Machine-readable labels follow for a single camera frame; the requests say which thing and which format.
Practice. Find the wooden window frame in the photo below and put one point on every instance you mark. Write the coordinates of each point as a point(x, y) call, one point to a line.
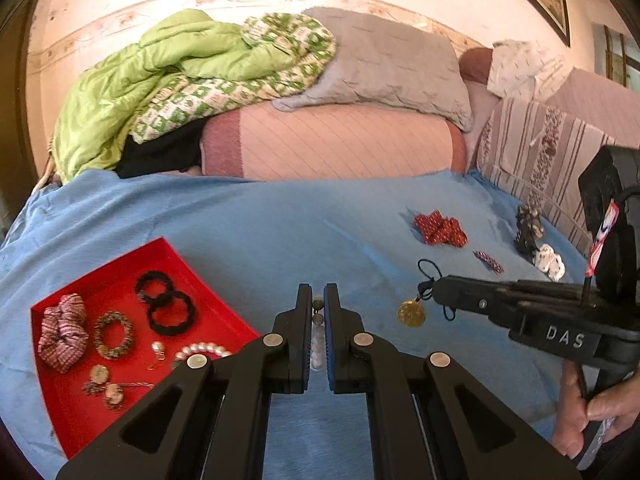
point(612, 55)

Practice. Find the black cloth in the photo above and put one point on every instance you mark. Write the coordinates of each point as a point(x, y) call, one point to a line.
point(160, 155)

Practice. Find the dark wooden door frame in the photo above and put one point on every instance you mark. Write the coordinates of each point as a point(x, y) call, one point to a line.
point(17, 110)

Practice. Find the mauve pillow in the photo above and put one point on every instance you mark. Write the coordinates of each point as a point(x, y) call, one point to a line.
point(475, 65)

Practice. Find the green patterned white quilt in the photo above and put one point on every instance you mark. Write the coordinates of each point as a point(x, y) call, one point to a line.
point(200, 95)

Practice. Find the white hair claw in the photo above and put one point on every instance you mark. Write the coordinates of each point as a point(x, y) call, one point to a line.
point(548, 261)

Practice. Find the black and white scrunchie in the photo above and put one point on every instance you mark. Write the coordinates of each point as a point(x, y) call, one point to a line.
point(526, 232)

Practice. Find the pearl gold earring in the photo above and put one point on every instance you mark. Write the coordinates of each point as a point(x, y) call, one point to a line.
point(157, 349)

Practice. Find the round gold earring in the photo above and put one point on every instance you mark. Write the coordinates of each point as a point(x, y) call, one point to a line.
point(114, 394)
point(99, 374)

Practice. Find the pink checked scrunchie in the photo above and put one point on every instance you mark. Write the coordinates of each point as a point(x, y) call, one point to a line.
point(62, 335)

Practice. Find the blue blanket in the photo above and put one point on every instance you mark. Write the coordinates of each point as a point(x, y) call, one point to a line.
point(250, 220)

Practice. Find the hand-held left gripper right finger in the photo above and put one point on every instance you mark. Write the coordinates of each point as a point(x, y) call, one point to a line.
point(330, 340)

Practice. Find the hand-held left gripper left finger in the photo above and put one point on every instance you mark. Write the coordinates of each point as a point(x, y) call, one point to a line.
point(305, 360)

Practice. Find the gold medallion pendant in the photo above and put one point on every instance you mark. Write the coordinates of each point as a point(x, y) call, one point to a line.
point(411, 312)

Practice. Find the white printed pillow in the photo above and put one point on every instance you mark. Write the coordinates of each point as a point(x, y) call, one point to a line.
point(515, 70)

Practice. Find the grey pillow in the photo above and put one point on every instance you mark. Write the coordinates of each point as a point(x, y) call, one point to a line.
point(390, 60)

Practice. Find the plain green quilt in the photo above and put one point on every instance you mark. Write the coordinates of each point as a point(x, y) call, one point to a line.
point(100, 110)

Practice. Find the mauve cushion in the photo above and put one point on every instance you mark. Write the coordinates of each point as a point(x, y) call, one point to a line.
point(600, 100)

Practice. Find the pink folded blanket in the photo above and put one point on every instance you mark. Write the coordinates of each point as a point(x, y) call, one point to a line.
point(325, 140)

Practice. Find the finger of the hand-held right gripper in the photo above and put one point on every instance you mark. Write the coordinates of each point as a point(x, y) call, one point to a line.
point(475, 294)

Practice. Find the small dark red clip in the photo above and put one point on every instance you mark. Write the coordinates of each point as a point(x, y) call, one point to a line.
point(488, 261)

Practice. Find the striped floral cushion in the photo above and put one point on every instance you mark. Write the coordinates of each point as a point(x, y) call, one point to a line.
point(530, 150)

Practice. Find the red tray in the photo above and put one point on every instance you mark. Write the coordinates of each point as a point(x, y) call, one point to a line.
point(210, 320)

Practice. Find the red bow hair clip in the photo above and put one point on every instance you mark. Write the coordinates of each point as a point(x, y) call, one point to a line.
point(440, 230)

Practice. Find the person's right hand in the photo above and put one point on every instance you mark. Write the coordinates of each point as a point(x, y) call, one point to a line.
point(610, 410)

